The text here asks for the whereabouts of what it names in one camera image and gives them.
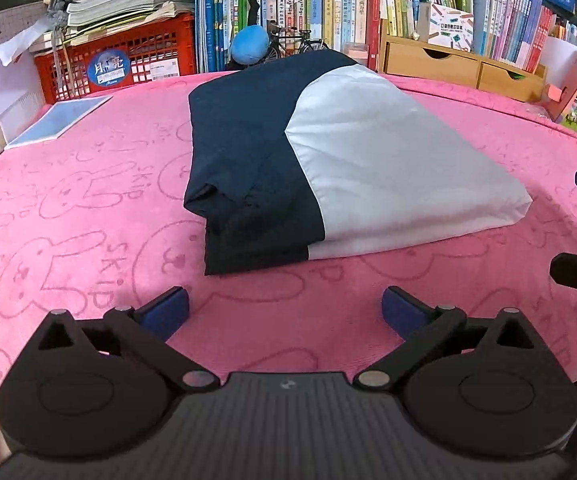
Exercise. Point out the row of tall blue books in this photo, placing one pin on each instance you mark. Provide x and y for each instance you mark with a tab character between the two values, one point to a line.
293	5

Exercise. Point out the miniature black bicycle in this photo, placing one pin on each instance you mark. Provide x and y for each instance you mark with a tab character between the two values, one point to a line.
293	42

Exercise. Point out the loose white paper sheets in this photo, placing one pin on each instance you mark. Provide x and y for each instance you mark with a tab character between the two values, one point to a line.
3	90

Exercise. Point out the light blue notebook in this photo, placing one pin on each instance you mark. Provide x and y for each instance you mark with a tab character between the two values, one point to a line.
58	120

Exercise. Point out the pink rabbit-print blanket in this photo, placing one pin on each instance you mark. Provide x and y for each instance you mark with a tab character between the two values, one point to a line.
93	185

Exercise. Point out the row of pastel spine books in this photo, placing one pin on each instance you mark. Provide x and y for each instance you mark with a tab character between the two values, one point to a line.
513	30

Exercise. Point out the white grid board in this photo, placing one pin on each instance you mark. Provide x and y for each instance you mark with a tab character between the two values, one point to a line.
8	25

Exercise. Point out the white printed carton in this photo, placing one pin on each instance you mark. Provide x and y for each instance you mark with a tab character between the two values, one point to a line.
446	27

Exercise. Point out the red plastic crate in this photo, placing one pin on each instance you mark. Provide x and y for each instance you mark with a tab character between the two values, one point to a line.
118	60

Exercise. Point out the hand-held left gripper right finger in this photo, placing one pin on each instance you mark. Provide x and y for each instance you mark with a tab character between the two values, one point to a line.
403	310

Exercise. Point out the wooden drawer organizer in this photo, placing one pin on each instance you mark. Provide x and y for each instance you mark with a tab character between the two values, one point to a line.
433	65

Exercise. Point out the white and navy jacket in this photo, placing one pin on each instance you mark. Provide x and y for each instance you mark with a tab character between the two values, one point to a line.
393	160

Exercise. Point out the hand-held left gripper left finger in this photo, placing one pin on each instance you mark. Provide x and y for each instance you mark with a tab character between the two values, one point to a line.
168	310

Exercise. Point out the blue plush ball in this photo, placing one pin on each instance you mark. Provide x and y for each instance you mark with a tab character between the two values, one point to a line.
249	45

